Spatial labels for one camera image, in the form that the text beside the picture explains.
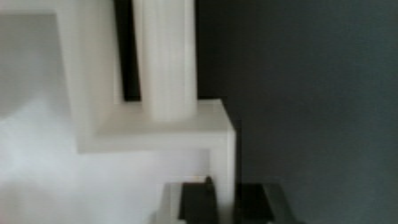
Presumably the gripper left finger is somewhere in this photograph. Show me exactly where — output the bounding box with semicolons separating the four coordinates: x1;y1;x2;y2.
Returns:
178;177;219;224

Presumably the white chair seat part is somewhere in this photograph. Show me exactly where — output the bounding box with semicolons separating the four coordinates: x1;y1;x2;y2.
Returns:
0;0;235;224

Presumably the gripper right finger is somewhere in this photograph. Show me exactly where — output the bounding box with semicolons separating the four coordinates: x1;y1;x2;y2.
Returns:
235;183;297;224

